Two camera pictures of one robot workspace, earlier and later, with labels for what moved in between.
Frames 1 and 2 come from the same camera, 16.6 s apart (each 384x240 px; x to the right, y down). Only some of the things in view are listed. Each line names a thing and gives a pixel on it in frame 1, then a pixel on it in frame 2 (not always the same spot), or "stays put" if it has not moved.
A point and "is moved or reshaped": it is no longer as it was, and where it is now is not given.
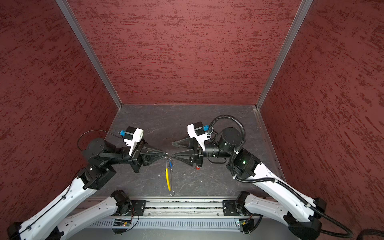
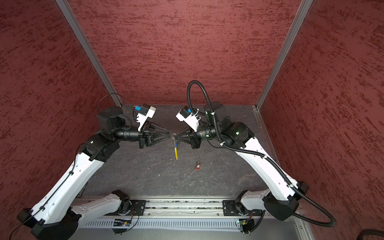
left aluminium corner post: x=89 y=51 stays put
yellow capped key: x=168 y=179 is moved or reshaped
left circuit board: x=120 y=222 stays put
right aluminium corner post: x=304 y=7 stays put
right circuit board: x=247 y=225 stays put
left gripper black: x=148 y=155 to x=144 y=138
